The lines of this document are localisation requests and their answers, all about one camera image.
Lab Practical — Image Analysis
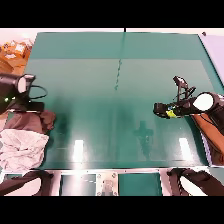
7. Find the light grey garment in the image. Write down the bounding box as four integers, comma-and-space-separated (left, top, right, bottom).
0, 128, 51, 175

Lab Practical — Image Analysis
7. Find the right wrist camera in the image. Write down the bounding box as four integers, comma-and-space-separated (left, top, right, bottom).
172, 75, 198, 103

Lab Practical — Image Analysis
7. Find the brown garment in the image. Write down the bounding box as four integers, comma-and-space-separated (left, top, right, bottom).
4, 109, 57, 135

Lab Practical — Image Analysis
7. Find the black cable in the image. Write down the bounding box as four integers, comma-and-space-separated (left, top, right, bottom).
29, 84, 49, 101

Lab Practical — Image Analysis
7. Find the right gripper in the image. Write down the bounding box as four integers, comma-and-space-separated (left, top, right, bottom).
153, 101, 184, 120

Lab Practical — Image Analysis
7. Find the silver frame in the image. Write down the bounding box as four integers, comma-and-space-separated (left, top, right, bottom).
0, 166, 224, 197

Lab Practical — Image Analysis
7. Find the orange garment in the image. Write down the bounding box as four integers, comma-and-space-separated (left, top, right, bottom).
192, 113, 224, 167

